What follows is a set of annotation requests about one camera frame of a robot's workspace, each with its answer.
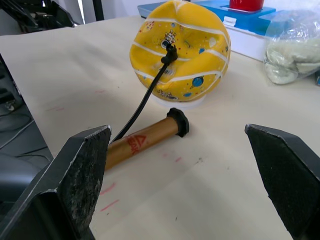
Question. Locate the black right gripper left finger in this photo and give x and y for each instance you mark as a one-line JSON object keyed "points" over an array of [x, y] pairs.
{"points": [[72, 180]]}

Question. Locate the black equipment frame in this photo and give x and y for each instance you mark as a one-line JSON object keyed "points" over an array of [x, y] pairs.
{"points": [[32, 13]]}

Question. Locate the blue and white box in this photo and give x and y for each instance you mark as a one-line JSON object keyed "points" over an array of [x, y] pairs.
{"points": [[246, 26]]}

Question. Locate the yellow deflated printed ball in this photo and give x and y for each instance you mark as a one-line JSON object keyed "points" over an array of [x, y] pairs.
{"points": [[186, 53]]}

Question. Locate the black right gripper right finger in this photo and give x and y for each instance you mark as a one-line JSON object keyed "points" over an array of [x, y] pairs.
{"points": [[285, 172]]}

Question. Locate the black upright pole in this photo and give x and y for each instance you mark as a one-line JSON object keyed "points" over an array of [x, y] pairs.
{"points": [[98, 10]]}

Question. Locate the red cup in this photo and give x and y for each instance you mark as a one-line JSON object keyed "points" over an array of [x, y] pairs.
{"points": [[246, 4]]}

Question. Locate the gold hand pump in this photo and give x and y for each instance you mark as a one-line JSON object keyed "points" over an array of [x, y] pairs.
{"points": [[147, 142]]}

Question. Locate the clear plastic bag with contents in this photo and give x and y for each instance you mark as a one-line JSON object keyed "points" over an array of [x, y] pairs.
{"points": [[291, 50]]}

